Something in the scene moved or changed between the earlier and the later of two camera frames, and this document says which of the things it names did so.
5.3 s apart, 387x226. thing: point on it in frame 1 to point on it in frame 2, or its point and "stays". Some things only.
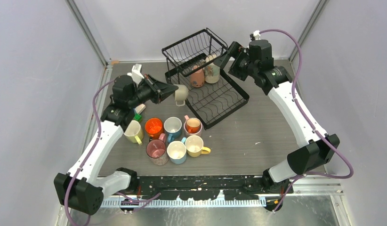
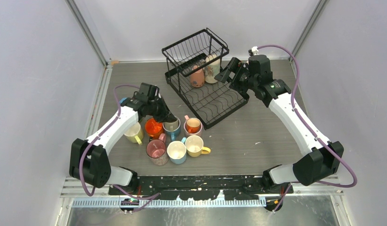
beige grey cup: [181, 94] to [172, 126]
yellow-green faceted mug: [134, 132] stays
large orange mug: [153, 127] stays
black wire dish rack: [212, 94] stays
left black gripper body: [146, 93] to [158, 110]
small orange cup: [193, 125] stays
